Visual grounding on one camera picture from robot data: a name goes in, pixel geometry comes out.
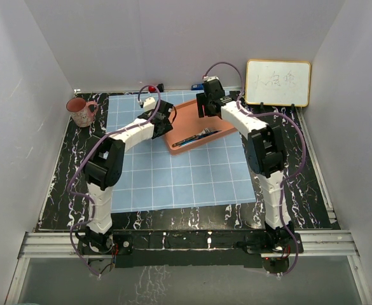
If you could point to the small framed whiteboard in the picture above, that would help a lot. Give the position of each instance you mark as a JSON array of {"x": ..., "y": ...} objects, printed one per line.
[{"x": 277, "y": 82}]

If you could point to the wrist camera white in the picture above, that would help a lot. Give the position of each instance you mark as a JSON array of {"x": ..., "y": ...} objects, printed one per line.
[
  {"x": 147, "y": 104},
  {"x": 207, "y": 79}
]

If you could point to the red capped marker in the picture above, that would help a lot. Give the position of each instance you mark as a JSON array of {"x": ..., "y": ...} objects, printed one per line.
[{"x": 156, "y": 88}]

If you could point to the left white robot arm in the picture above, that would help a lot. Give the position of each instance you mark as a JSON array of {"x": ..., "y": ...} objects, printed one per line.
[{"x": 105, "y": 167}]

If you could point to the aluminium frame rail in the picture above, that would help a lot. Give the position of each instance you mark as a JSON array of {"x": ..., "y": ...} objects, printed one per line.
[{"x": 310, "y": 242}]

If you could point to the blue checked tablecloth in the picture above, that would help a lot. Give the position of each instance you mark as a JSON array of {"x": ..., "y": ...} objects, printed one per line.
[{"x": 212, "y": 174}]

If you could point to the pink floral mug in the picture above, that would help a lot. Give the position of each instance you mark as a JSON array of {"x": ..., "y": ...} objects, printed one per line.
[{"x": 82, "y": 112}]

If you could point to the silver metal fork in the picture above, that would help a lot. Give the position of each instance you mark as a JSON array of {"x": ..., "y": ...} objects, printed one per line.
[{"x": 207, "y": 131}]

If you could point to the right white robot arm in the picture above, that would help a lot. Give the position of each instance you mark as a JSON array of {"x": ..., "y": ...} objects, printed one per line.
[{"x": 264, "y": 150}]

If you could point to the blue marker pen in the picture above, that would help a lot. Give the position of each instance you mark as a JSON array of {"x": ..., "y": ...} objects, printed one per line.
[{"x": 197, "y": 87}]

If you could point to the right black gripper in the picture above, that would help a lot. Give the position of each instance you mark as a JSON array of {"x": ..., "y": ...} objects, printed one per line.
[{"x": 201, "y": 101}]

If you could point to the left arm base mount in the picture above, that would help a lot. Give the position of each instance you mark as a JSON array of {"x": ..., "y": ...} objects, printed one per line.
[{"x": 91, "y": 242}]

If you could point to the blue patterned knife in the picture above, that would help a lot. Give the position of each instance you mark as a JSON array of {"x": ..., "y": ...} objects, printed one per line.
[{"x": 188, "y": 140}]

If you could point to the orange plastic tray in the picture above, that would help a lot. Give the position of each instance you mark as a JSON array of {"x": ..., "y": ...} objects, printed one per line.
[{"x": 188, "y": 124}]

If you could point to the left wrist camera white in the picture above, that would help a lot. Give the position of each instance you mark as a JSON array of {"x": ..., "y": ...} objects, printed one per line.
[{"x": 147, "y": 104}]

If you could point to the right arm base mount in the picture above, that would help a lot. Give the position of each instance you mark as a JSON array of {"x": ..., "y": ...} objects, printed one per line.
[{"x": 260, "y": 242}]

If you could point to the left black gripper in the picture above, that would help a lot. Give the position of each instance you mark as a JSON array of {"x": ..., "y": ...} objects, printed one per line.
[{"x": 168, "y": 128}]

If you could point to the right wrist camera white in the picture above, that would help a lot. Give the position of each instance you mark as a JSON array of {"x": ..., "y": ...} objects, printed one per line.
[{"x": 207, "y": 79}]

